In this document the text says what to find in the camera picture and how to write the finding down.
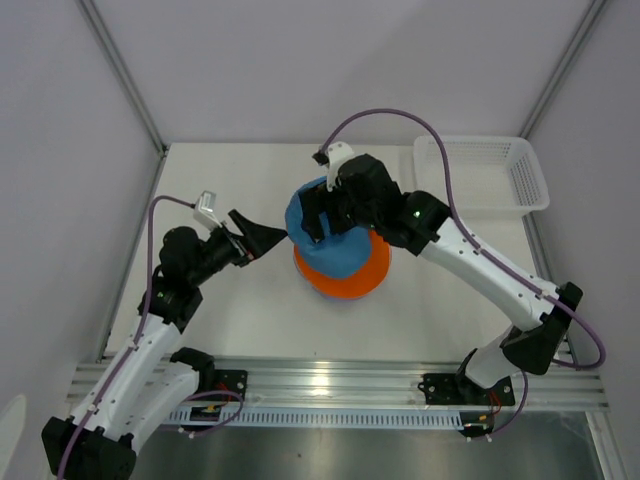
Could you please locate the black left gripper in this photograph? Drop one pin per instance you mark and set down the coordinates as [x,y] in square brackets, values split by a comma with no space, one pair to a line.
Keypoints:
[258,238]

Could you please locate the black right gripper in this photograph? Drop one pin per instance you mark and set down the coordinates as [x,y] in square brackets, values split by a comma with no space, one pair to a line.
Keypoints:
[312,203]

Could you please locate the blue bucket hat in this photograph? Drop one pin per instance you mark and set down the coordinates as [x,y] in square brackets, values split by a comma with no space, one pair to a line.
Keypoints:
[337,256]

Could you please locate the orange bucket hat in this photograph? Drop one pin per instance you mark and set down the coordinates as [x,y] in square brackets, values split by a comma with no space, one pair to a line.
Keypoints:
[364,281]

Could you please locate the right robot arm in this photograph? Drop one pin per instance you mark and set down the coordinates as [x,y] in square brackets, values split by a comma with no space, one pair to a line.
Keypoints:
[539,311]

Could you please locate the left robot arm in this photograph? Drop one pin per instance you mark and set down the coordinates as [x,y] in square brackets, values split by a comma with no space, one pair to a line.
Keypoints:
[104,434]

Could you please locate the white plastic basket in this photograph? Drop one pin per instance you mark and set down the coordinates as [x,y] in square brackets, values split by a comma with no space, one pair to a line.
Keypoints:
[495,177]

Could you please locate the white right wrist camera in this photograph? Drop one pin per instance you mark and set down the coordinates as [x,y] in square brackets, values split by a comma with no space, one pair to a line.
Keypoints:
[332,158]

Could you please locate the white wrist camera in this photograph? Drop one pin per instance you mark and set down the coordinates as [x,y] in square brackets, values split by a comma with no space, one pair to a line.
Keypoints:
[332,158]
[203,210]

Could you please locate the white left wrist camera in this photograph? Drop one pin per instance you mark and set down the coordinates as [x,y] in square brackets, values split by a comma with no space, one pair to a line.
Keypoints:
[203,210]

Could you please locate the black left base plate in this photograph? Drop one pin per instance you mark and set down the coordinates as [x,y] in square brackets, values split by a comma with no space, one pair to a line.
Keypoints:
[225,385]

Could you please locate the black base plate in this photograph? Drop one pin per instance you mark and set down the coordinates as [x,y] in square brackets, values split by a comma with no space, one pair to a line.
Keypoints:
[451,389]
[225,385]

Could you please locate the white slotted cable duct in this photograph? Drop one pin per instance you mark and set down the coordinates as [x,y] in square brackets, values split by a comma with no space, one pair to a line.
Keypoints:
[412,419]

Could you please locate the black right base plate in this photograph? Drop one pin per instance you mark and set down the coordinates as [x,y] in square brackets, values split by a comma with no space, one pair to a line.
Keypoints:
[451,389]

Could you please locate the left aluminium frame post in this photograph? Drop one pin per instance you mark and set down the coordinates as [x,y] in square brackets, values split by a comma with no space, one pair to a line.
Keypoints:
[121,71]

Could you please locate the aluminium frame post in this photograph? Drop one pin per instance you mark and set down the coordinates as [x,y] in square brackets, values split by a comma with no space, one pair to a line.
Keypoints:
[121,71]
[568,58]

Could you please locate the aluminium mounting rail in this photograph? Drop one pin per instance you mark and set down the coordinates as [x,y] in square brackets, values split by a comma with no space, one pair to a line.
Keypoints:
[350,384]

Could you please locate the right aluminium frame post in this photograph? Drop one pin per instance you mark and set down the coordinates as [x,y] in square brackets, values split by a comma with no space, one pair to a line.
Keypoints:
[568,58]

